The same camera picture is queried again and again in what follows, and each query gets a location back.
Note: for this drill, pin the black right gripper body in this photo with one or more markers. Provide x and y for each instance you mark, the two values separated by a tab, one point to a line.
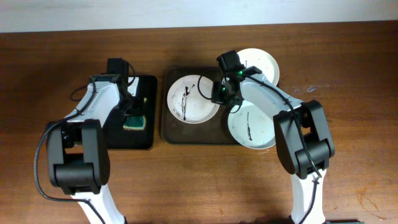
219	94

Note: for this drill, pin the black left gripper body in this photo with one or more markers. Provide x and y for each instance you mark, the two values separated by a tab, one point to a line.
134	106

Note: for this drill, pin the green and yellow sponge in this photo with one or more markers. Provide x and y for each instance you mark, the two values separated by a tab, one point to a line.
135	123

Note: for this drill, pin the pink plate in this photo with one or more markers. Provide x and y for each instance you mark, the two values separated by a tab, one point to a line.
185	101

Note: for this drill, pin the pale green plate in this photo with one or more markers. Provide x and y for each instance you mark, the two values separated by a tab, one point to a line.
250	127

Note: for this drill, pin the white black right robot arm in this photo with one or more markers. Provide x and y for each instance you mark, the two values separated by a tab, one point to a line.
302	137

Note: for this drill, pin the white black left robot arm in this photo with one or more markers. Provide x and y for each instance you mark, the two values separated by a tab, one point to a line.
77	153

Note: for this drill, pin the black small tray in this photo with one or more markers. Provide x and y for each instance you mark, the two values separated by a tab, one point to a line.
118	138

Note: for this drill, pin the dark brown serving tray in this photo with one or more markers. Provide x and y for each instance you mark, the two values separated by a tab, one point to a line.
174	131

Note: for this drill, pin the cream white plate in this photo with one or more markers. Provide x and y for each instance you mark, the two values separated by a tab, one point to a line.
263	61

